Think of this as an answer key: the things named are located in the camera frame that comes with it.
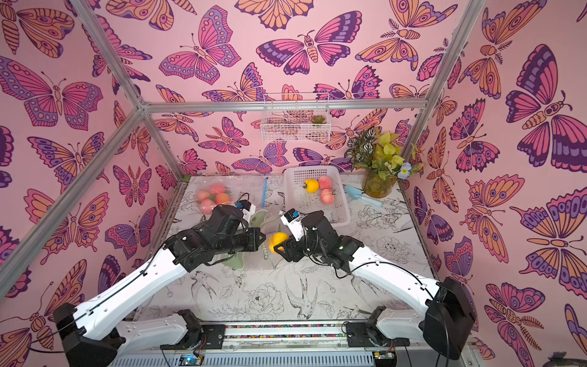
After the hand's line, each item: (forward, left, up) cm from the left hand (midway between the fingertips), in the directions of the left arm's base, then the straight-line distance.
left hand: (270, 236), depth 71 cm
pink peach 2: (+25, +32, -17) cm, 44 cm away
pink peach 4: (+32, +36, -17) cm, 51 cm away
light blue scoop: (+37, -36, -23) cm, 57 cm away
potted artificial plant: (+46, -44, -7) cm, 65 cm away
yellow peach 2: (+38, -15, -18) cm, 45 cm away
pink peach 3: (+37, +31, -19) cm, 51 cm away
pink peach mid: (+31, -21, -18) cm, 42 cm away
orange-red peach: (+30, +26, -18) cm, 44 cm away
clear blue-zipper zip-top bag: (+41, +13, -24) cm, 49 cm away
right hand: (+1, -4, -4) cm, 6 cm away
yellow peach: (0, -2, -2) cm, 3 cm away
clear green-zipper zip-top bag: (-4, +3, -8) cm, 9 cm away
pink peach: (+39, -21, -17) cm, 47 cm away
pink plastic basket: (+35, -8, -24) cm, 43 cm away
